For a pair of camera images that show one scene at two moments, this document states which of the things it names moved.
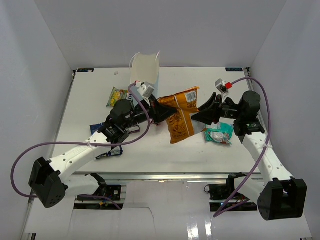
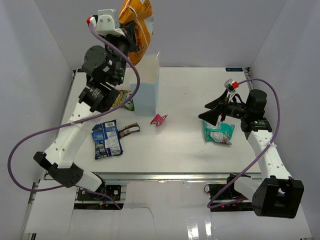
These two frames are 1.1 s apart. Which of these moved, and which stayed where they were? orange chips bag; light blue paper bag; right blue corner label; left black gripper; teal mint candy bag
Moved: left black gripper; orange chips bag
Stayed: teal mint candy bag; light blue paper bag; right blue corner label
